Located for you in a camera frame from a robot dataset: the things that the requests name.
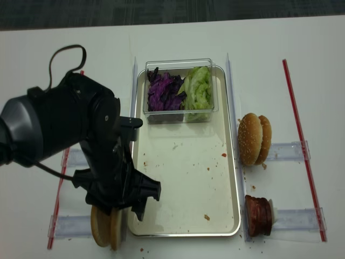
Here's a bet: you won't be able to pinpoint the left red tape strip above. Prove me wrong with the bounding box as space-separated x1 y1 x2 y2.
47 70 85 249

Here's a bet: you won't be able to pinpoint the left long acrylic divider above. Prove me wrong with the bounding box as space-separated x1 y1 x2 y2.
121 56 139 242

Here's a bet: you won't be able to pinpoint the long acrylic divider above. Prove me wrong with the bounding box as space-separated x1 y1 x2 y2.
121 56 139 242
225 54 250 242

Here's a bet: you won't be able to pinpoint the acrylic holder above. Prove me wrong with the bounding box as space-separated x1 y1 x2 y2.
61 148 88 167
272 208 327 231
48 215 92 239
266 141 311 161

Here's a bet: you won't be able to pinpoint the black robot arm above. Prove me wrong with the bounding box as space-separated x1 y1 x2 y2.
1 72 161 220

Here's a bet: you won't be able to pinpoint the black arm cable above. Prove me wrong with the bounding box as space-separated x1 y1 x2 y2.
26 44 88 181

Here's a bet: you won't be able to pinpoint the upper left acrylic holder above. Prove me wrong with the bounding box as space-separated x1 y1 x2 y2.
61 148 88 167

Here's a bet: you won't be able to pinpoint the white pusher block right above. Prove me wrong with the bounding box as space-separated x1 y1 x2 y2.
268 199 278 225

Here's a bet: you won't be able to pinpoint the metal serving tray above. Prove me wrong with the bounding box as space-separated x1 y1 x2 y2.
127 66 240 237

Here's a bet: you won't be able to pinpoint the green lettuce leaves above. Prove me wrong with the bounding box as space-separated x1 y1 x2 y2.
178 66 213 111

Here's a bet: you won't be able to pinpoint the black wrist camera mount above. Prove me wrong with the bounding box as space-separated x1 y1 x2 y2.
120 117 143 142

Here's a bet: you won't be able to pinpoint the front sesame bun top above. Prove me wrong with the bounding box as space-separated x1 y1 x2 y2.
238 113 263 166

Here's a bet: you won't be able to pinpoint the red tape strip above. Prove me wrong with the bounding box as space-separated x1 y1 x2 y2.
282 59 327 242
47 70 85 249

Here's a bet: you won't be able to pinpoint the right red tape strip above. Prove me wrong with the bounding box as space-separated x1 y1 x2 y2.
282 59 327 242

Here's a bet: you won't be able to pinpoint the right long acrylic divider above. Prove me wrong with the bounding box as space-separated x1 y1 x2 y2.
225 54 250 242

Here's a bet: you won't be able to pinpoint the purple cabbage shreds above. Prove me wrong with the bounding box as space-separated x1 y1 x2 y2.
147 67 187 124

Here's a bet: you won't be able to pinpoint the lower right acrylic holder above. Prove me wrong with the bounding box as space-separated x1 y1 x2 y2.
272 208 327 231

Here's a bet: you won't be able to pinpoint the lower left acrylic holder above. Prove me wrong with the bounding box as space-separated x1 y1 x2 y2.
48 215 92 239

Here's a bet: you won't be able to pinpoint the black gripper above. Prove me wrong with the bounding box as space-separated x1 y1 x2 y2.
72 134 162 222

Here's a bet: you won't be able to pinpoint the clear plastic salad container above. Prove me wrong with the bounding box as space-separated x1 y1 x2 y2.
142 58 218 123

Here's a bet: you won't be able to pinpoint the sliced meat patties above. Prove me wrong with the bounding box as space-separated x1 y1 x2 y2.
245 195 273 237

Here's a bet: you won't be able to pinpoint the upper right acrylic holder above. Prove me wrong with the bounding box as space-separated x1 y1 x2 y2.
266 141 311 161

